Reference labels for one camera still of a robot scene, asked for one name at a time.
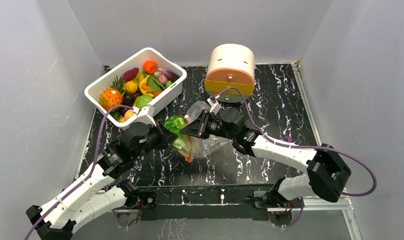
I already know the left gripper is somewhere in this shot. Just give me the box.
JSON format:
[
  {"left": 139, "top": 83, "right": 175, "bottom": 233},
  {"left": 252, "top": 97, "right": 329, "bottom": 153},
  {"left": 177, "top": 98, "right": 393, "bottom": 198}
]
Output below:
[{"left": 133, "top": 120, "right": 179, "bottom": 161}]

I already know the green toy cabbage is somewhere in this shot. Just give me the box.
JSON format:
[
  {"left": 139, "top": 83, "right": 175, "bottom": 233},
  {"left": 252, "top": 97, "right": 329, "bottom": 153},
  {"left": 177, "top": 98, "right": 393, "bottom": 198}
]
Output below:
[{"left": 164, "top": 115, "right": 193, "bottom": 163}]

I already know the clear zip top bag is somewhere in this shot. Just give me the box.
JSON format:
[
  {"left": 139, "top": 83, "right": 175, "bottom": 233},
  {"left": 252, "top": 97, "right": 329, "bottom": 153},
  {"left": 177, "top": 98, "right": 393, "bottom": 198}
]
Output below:
[{"left": 172, "top": 101, "right": 231, "bottom": 163}]

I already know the dark toy plum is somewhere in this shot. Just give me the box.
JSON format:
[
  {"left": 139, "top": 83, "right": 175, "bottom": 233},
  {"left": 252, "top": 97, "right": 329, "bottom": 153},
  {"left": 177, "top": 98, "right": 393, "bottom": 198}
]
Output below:
[{"left": 122, "top": 92, "right": 136, "bottom": 107}]

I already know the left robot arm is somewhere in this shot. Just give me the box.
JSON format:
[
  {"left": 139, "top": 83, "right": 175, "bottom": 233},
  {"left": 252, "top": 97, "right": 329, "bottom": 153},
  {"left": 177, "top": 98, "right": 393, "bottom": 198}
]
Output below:
[{"left": 26, "top": 122, "right": 178, "bottom": 240}]

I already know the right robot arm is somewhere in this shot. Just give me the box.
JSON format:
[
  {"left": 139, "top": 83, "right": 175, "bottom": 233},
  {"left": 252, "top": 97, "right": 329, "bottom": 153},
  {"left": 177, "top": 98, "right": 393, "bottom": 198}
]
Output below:
[{"left": 180, "top": 108, "right": 352, "bottom": 207}]

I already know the toy peach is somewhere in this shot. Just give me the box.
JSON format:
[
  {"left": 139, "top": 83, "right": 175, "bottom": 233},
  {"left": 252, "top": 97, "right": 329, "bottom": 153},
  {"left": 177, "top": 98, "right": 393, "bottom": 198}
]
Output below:
[{"left": 123, "top": 109, "right": 136, "bottom": 121}]

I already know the white plastic bin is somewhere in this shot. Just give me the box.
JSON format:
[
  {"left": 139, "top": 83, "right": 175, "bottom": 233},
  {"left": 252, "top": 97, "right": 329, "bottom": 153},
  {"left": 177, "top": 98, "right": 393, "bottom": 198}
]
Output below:
[{"left": 84, "top": 47, "right": 187, "bottom": 130}]

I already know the purple toy onion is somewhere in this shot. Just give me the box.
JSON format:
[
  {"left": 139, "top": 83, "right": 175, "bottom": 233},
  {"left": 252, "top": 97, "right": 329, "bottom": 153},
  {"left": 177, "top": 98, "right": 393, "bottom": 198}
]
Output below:
[{"left": 161, "top": 68, "right": 180, "bottom": 83}]

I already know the yellow toy fruit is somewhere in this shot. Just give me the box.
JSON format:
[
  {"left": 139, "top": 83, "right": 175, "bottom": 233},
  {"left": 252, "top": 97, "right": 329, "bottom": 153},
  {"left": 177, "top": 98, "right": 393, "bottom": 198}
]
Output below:
[{"left": 122, "top": 81, "right": 138, "bottom": 94}]

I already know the toy garlic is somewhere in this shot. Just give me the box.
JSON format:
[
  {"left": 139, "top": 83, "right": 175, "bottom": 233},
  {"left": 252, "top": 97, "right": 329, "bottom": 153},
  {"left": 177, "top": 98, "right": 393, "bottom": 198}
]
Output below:
[{"left": 153, "top": 70, "right": 169, "bottom": 86}]

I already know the toy pineapple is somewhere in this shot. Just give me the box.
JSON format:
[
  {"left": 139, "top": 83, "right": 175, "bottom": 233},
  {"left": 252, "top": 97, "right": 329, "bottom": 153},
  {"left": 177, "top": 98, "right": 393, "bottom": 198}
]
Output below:
[{"left": 98, "top": 75, "right": 124, "bottom": 111}]

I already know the round drawer cabinet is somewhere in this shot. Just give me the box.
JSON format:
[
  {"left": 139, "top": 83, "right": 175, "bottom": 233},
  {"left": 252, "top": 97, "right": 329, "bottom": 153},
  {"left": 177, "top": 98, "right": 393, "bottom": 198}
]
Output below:
[{"left": 204, "top": 43, "right": 255, "bottom": 103}]

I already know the purple toy sweet potato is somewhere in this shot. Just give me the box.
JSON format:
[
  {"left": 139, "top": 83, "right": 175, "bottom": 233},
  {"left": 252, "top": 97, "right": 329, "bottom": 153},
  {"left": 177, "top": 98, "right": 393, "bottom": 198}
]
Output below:
[{"left": 122, "top": 67, "right": 140, "bottom": 82}]

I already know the orange toy tangerine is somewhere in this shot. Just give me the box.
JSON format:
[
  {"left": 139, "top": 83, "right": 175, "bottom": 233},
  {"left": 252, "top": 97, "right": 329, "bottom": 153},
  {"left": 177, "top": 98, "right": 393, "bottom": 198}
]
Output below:
[{"left": 143, "top": 60, "right": 158, "bottom": 74}]

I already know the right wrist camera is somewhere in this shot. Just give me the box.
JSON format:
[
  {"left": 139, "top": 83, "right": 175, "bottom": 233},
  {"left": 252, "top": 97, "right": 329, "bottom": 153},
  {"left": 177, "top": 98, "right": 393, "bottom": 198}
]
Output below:
[{"left": 206, "top": 96, "right": 222, "bottom": 115}]

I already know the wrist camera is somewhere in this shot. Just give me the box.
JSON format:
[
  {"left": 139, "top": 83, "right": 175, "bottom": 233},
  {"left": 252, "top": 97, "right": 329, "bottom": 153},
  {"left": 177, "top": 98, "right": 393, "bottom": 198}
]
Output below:
[
  {"left": 206, "top": 96, "right": 222, "bottom": 115},
  {"left": 133, "top": 105, "right": 156, "bottom": 127}
]

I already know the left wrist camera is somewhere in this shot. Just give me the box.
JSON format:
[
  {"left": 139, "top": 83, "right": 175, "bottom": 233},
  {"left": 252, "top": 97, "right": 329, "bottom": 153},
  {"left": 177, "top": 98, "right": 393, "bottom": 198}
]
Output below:
[{"left": 133, "top": 105, "right": 156, "bottom": 127}]

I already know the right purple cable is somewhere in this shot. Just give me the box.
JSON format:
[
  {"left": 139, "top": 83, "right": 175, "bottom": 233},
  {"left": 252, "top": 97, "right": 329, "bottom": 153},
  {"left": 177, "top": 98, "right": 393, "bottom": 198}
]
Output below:
[{"left": 215, "top": 87, "right": 378, "bottom": 198}]

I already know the purple cable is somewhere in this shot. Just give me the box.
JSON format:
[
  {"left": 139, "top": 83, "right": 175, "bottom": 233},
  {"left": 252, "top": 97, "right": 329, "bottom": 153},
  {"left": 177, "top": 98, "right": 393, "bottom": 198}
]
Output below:
[
  {"left": 24, "top": 104, "right": 137, "bottom": 240},
  {"left": 215, "top": 87, "right": 378, "bottom": 198}
]

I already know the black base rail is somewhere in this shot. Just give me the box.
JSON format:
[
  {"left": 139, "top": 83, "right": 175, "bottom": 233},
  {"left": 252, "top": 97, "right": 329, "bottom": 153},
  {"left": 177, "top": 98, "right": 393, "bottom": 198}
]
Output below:
[{"left": 105, "top": 183, "right": 306, "bottom": 222}]

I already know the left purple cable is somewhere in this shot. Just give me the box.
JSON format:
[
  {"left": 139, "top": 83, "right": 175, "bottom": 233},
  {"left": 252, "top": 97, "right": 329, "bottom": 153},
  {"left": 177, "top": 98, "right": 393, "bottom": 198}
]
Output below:
[{"left": 24, "top": 104, "right": 137, "bottom": 240}]

